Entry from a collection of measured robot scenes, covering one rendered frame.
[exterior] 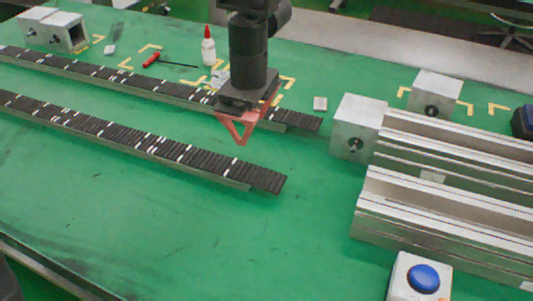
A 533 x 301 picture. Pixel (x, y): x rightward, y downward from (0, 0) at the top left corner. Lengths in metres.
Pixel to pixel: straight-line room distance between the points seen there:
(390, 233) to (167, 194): 0.40
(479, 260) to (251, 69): 0.45
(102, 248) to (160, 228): 0.10
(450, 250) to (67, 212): 0.66
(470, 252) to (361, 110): 0.34
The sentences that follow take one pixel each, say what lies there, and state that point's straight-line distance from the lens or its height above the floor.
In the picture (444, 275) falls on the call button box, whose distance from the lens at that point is 0.63.
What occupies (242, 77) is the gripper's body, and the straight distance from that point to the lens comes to 0.59.
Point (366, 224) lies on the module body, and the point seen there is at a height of 0.83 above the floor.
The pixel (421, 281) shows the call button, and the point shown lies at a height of 0.85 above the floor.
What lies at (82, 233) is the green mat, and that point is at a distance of 0.75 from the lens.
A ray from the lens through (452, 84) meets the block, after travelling 0.98.
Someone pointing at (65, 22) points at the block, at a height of 0.87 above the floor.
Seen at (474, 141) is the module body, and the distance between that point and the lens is 0.86.
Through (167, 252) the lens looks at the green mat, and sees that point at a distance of 0.68.
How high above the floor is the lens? 1.33
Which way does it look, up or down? 40 degrees down
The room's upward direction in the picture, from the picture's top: straight up
